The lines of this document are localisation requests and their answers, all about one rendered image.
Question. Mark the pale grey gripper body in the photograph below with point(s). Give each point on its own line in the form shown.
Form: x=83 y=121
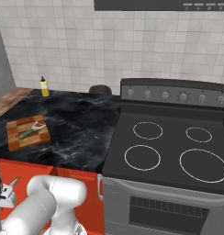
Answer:
x=7 y=197

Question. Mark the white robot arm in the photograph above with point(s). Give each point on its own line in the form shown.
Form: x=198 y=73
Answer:
x=52 y=195

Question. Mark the wooden cutting board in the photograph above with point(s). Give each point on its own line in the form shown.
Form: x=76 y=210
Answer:
x=16 y=139

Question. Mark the plain red cabinet front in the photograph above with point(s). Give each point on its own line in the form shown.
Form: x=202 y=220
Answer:
x=25 y=173

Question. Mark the yellow bottle with black cap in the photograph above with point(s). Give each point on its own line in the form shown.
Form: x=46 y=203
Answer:
x=45 y=88

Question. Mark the grey oven door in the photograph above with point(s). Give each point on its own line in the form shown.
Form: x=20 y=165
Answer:
x=117 y=211

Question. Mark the black round bowl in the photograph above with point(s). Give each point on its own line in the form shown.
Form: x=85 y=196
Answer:
x=100 y=89

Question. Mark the grey stove knob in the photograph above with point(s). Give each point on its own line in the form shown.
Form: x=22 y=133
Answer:
x=221 y=99
x=130 y=92
x=202 y=98
x=183 y=97
x=147 y=94

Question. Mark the dark grey stove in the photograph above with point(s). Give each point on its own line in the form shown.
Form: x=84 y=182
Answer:
x=165 y=137

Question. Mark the dark grey range hood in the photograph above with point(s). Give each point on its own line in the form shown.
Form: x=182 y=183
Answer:
x=141 y=5

